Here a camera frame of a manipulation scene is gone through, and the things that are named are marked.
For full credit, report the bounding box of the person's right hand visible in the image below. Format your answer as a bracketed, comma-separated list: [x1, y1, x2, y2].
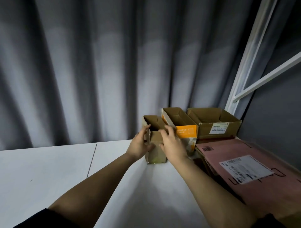
[158, 124, 190, 166]

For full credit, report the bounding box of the person's left hand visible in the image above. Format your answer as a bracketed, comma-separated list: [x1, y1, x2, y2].
[125, 124, 156, 163]

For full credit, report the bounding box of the small brown labelled carton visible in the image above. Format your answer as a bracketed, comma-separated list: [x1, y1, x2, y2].
[142, 115, 168, 164]

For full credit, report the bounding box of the orange and white carton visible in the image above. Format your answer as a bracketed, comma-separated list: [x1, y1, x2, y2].
[161, 106, 198, 157]

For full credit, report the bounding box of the printed brown cardboard box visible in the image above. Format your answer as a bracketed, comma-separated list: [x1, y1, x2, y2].
[187, 107, 242, 140]

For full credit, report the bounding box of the pink lettered cardboard box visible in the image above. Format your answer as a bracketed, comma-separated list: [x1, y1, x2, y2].
[195, 137, 301, 220]

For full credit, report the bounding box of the pile of cardboard boxes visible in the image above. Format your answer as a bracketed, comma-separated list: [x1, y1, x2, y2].
[192, 150, 301, 228]

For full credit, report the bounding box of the person's left forearm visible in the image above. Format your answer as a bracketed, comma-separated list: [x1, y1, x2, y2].
[46, 152, 143, 228]

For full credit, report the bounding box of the white metal shelf rack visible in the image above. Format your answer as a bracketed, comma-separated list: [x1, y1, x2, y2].
[224, 0, 301, 120]

